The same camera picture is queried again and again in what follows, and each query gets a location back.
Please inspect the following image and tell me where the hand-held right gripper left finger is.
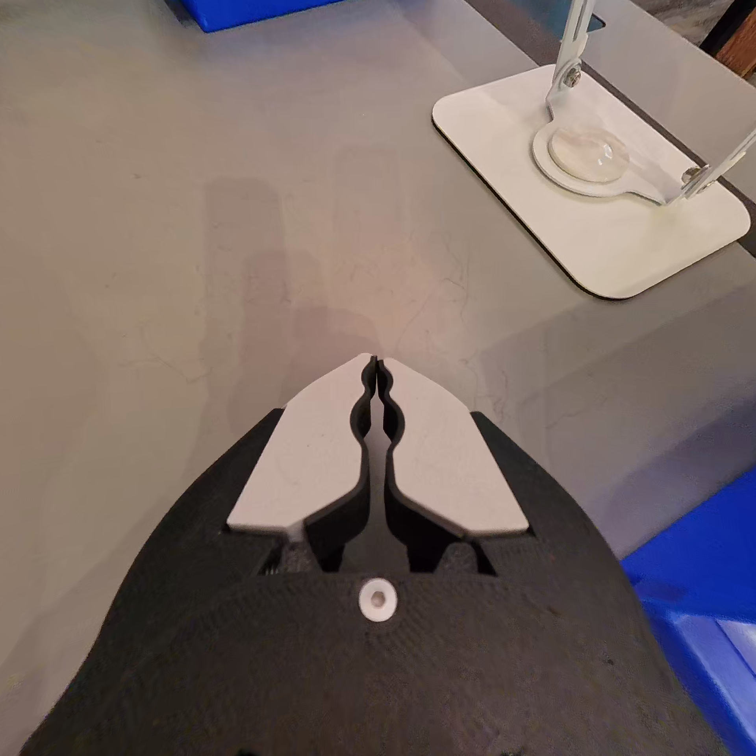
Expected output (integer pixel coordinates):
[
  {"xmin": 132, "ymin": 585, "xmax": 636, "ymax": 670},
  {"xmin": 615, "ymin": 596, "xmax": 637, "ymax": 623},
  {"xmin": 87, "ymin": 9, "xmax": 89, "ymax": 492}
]
[{"xmin": 226, "ymin": 353, "xmax": 379, "ymax": 573}]

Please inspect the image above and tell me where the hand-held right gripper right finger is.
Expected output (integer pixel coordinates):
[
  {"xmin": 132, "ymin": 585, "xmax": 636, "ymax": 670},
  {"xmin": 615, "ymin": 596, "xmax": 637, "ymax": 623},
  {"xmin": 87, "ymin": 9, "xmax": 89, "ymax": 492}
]
[{"xmin": 377, "ymin": 357, "xmax": 530, "ymax": 573}]

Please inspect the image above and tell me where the grey desk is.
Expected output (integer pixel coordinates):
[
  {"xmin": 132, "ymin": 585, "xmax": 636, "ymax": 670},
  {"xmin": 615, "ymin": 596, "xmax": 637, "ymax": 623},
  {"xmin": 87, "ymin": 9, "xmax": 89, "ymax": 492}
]
[{"xmin": 0, "ymin": 0, "xmax": 756, "ymax": 756}]

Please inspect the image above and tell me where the white document stand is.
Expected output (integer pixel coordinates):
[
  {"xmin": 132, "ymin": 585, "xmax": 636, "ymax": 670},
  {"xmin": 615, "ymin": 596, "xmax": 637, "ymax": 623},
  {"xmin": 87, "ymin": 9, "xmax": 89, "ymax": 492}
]
[{"xmin": 431, "ymin": 0, "xmax": 756, "ymax": 302}]

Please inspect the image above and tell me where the brown wooden box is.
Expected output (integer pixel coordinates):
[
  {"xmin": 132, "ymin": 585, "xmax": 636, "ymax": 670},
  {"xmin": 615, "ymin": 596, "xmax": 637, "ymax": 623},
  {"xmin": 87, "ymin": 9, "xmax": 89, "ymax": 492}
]
[{"xmin": 717, "ymin": 15, "xmax": 756, "ymax": 78}]

